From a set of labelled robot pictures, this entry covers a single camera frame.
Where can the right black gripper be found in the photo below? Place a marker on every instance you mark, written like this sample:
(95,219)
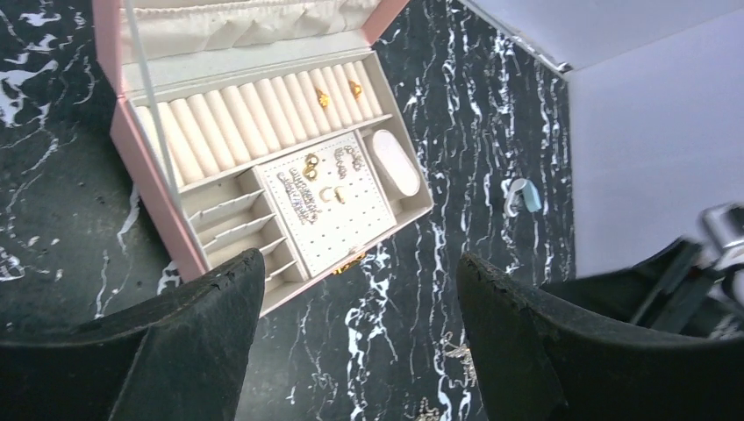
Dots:
(676,290)

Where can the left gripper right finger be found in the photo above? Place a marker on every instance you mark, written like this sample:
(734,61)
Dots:
(539,357)

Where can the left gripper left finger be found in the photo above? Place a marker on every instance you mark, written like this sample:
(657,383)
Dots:
(181,355)

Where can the pink jewelry box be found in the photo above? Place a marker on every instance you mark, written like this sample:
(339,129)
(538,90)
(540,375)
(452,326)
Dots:
(215,98)

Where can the gold pendant jewelry cluster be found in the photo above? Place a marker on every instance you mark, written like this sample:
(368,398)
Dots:
(426,412)

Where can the light blue white clip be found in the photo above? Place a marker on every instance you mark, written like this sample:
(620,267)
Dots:
(522,193)

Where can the long rhinestone drop earrings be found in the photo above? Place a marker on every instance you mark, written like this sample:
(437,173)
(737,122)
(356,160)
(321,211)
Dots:
(300,196)

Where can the gold double hoop earring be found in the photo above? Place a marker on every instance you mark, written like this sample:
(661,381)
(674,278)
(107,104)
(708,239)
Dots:
(310,171)

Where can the white oval watch pillow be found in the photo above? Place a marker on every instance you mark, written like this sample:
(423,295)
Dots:
(395,169)

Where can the small rhinestone earrings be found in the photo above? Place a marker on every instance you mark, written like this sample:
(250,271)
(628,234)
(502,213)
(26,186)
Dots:
(347,157)

